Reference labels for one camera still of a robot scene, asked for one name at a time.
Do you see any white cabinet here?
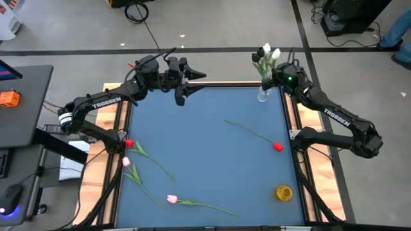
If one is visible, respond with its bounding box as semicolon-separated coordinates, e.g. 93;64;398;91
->
0;0;24;42

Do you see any pink artificial tulip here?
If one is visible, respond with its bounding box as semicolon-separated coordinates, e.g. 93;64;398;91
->
121;156;168;212
166;194;242;218

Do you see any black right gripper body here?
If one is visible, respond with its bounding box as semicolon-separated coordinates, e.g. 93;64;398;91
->
272;71;286;90

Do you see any grey desk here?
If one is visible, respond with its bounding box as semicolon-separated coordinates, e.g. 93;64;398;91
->
0;143;45;227

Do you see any black desk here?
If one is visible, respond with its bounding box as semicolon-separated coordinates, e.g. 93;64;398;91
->
0;65;55;148

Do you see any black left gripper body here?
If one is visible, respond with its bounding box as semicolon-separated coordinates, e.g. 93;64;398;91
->
166;56;189;107

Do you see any monitor with blue screen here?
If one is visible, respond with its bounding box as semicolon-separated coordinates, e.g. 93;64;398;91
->
0;59;24;81

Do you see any orange box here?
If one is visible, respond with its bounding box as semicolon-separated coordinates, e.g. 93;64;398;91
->
0;90;22;108

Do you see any blue table mat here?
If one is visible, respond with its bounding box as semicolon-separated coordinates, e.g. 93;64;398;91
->
115;86;306;227

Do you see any yellow glass vase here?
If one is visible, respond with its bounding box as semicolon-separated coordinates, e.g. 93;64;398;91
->
274;184;294;202

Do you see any black equipment cabinet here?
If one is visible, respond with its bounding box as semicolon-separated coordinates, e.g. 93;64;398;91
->
320;0;393;37

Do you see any red artificial tulip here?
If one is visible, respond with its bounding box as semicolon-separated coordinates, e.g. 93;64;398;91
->
223;119;284;153
124;139;176;181

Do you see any black aluminium table frame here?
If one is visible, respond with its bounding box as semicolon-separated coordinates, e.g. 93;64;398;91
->
75;81;347;231

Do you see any white paper sheet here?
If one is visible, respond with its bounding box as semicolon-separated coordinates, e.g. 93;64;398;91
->
59;140;91;181

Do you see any person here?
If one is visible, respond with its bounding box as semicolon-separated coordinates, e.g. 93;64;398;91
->
377;8;411;71

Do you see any black desk crossbar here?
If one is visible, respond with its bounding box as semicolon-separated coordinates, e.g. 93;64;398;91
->
31;128;89;165

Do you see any white artificial tulip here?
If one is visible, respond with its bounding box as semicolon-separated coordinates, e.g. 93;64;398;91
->
263;42;272;89
265;47;282;89

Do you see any black and yellow box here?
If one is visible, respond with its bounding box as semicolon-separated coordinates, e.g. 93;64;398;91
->
107;0;157;9

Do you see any black keyboard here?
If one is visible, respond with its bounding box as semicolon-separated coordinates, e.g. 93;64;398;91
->
0;149;12;179

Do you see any clear glass vase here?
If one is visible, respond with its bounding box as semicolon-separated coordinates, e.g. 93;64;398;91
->
256;86;272;103

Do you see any black computer mouse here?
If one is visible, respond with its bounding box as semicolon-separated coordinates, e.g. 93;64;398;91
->
0;183;24;216

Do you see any black artificial tulip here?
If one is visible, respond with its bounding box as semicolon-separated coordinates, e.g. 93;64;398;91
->
251;53;269;89
256;47;269;89

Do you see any black coiled floor cable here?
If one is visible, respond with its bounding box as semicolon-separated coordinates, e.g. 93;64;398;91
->
124;0;164;55

